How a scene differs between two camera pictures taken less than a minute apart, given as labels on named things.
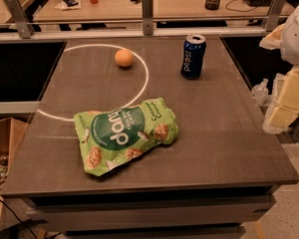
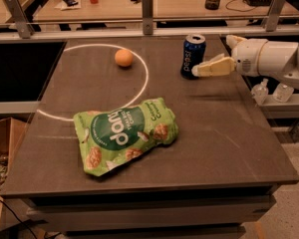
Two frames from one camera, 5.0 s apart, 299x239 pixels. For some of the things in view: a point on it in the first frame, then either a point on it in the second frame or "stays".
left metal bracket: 17,13 stays
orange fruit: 124,58 stays
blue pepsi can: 192,61 stays
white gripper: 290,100 -> 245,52
